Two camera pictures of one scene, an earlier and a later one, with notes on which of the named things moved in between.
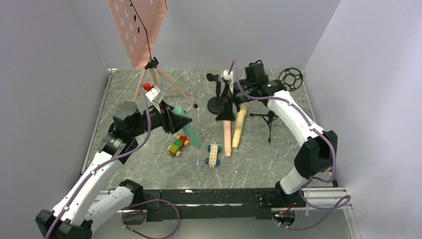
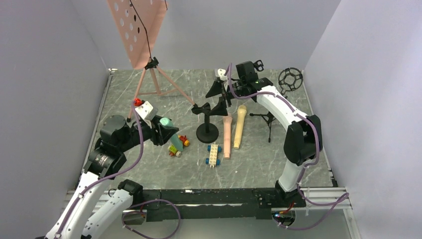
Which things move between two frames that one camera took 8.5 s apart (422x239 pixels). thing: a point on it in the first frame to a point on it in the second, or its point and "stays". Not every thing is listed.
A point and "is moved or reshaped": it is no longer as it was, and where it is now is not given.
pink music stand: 138,22 stays
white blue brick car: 214,149 stays
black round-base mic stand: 216,104 is moved or reshaped
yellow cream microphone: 243,110 stays
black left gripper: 167,119 to 158,132
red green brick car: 174,148 stays
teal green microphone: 190,130 to 176,139
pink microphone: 227,133 stays
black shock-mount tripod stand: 292,78 stays
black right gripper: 227,86 to 225,95
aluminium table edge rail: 110,73 stays
